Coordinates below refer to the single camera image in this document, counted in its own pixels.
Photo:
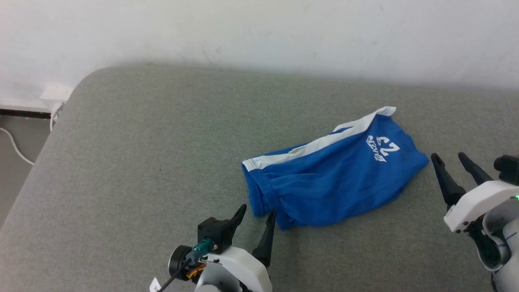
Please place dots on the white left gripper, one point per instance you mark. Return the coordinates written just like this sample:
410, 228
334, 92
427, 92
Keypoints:
249, 269

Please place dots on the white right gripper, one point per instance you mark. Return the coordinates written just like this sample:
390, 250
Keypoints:
478, 202

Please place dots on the blue shorts with white stripe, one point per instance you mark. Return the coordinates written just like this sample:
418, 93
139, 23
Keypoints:
332, 178

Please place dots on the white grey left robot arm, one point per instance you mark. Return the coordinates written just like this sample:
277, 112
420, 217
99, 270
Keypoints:
215, 282

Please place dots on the black left cylindrical motor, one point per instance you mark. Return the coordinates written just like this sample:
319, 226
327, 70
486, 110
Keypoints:
178, 259

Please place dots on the grey fabric sofa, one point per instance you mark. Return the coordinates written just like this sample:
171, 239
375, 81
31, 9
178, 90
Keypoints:
162, 182

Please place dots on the black baseboard strip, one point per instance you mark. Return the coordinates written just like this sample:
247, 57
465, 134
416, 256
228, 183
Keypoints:
24, 113

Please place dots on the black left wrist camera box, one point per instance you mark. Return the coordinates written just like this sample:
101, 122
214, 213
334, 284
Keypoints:
213, 233

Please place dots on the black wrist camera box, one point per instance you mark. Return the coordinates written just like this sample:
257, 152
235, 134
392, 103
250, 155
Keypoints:
509, 168
213, 233

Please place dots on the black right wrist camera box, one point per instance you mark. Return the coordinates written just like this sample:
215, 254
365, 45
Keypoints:
509, 168

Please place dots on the white wall socket box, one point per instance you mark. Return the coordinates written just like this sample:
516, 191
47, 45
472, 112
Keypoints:
56, 95

